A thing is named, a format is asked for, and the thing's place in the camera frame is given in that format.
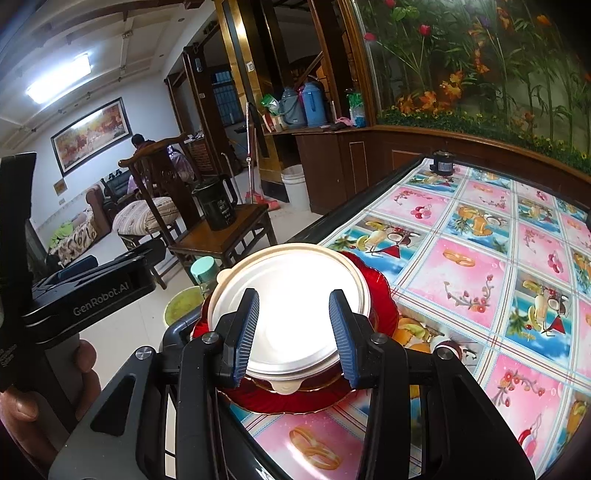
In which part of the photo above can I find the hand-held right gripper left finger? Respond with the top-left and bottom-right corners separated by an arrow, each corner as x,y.
48,288 -> 262,480

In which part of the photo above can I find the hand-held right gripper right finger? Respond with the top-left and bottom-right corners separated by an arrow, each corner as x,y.
328,288 -> 548,480

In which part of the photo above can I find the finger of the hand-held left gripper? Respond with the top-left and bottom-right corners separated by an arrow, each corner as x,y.
121,239 -> 168,278

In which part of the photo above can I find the large white foam bowl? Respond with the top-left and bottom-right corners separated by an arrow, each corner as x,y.
217,249 -> 368,372

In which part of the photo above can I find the red plate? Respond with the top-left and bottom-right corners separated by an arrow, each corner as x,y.
190,251 -> 400,414

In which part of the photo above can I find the large beige bowl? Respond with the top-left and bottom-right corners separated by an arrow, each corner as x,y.
209,243 -> 374,396

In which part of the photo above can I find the person's left hand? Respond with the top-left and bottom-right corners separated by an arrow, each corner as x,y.
0,339 -> 102,480

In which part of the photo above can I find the cushioned wooden chair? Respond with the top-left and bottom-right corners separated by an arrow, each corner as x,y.
112,196 -> 183,252

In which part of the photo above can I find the teal cap bottle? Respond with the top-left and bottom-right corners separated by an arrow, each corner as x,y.
191,256 -> 219,289

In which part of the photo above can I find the white round bin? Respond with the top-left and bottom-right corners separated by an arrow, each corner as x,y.
163,286 -> 205,329

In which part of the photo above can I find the patterned blanket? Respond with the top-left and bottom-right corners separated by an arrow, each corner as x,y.
47,208 -> 112,267

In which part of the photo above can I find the brown sofa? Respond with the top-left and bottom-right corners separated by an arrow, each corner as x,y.
85,184 -> 117,224

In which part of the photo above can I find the black pitcher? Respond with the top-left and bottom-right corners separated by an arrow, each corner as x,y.
191,174 -> 238,232

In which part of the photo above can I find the red mop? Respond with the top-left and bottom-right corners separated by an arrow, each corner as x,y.
244,102 -> 280,208

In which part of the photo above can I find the printed fruit tablecloth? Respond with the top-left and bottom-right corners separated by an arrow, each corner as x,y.
231,157 -> 591,480

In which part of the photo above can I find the white bucket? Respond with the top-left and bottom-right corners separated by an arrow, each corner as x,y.
281,165 -> 311,212

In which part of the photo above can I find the barred window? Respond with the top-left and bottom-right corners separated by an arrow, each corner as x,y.
212,69 -> 234,125

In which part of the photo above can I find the wooden cabinet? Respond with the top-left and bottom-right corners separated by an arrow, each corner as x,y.
293,124 -> 591,217

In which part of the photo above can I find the ceiling light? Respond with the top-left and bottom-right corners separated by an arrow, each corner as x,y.
25,53 -> 93,104

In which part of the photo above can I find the small black device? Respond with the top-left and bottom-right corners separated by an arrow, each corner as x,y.
429,151 -> 455,175

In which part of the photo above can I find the grey-blue water jug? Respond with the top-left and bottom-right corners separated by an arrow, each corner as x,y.
279,87 -> 305,126

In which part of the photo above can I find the blue thermos flask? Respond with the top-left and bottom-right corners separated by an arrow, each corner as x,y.
298,79 -> 324,127

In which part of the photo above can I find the green white packet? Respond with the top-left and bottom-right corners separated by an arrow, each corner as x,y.
346,90 -> 368,127

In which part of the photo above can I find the artificial flower display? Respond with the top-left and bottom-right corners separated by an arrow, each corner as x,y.
353,0 -> 591,171

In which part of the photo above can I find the framed wall painting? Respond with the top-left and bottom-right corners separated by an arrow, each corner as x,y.
50,97 -> 134,178

